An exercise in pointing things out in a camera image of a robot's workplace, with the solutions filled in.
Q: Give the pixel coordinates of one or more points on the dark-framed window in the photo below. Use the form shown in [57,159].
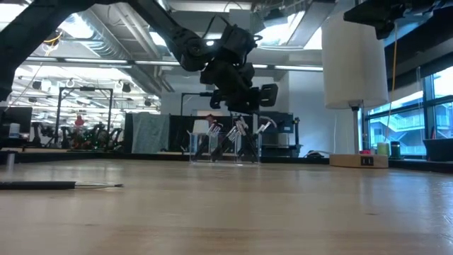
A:
[396,131]

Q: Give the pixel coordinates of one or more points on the small pink item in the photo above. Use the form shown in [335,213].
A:
[364,152]

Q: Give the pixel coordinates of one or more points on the grey cloth partition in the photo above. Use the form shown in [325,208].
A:
[150,132]

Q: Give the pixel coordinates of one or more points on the light green cup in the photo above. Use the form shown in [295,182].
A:
[383,149]

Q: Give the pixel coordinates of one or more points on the black bin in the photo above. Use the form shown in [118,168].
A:
[439,150]

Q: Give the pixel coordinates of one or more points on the dark cylindrical cup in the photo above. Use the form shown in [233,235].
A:
[395,150]

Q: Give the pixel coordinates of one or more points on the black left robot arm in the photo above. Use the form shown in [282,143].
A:
[35,21]

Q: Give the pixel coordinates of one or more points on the red round object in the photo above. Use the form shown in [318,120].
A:
[79,121]

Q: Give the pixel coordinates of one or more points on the small white post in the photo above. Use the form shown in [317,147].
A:
[10,159]

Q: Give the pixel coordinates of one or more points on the white bottle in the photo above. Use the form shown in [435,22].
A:
[14,131]

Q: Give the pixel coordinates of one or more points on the black aluminium table frame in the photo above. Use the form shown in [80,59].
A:
[106,156]

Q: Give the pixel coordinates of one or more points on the black equipment cart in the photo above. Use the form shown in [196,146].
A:
[281,123]

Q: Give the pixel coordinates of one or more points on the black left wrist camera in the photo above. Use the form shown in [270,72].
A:
[237,40]

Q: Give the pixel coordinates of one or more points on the black metal frame rig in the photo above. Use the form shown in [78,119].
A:
[86,88]

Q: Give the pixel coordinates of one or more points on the clear acrylic brush holder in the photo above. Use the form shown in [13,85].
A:
[198,161]

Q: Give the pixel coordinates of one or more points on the small white background lampshade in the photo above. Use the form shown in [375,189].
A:
[200,127]

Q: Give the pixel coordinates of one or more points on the black computer monitor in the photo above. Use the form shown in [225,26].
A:
[21,118]

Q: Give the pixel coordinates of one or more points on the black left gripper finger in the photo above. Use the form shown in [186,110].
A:
[216,99]
[269,95]

